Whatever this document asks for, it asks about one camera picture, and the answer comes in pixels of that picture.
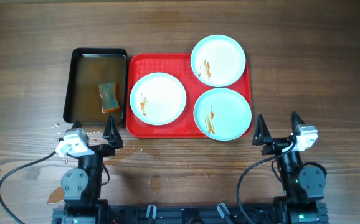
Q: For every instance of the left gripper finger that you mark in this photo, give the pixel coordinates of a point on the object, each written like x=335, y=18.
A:
x=76, y=124
x=111, y=133

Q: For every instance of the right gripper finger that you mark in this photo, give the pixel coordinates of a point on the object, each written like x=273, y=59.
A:
x=262, y=135
x=295, y=121

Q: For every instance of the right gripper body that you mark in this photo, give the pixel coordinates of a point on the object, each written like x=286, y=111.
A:
x=276, y=145

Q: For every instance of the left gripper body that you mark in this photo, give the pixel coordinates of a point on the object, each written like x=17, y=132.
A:
x=103, y=150

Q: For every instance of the orange and green sponge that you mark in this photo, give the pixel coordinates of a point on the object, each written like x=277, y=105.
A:
x=108, y=94

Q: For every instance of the light blue plate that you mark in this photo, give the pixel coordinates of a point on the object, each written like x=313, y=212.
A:
x=218, y=60
x=222, y=114
x=158, y=99

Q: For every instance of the light blue plate top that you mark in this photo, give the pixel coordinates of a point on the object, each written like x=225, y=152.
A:
x=218, y=60

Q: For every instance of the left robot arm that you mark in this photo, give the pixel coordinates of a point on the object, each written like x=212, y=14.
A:
x=82, y=185

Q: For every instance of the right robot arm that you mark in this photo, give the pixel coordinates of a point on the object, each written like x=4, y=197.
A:
x=303, y=182

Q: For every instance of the black water-filled tray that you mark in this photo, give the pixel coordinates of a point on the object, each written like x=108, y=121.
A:
x=90, y=68

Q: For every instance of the red plastic serving tray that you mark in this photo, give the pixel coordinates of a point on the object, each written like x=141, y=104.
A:
x=179, y=66

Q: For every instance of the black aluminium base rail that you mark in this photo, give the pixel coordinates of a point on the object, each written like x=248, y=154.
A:
x=258, y=213

